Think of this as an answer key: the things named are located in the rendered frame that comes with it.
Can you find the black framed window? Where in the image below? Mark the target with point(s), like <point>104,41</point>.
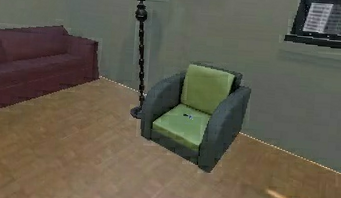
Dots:
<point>334,21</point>

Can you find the grey green armchair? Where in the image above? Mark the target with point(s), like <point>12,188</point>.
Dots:
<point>193,122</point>

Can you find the small dark remote control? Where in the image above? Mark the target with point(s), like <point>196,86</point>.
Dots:
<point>188,115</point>

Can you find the dark red sofa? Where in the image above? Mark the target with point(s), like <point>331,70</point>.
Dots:
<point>30,67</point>

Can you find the black floor lamp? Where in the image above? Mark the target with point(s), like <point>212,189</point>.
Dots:
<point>140,58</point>

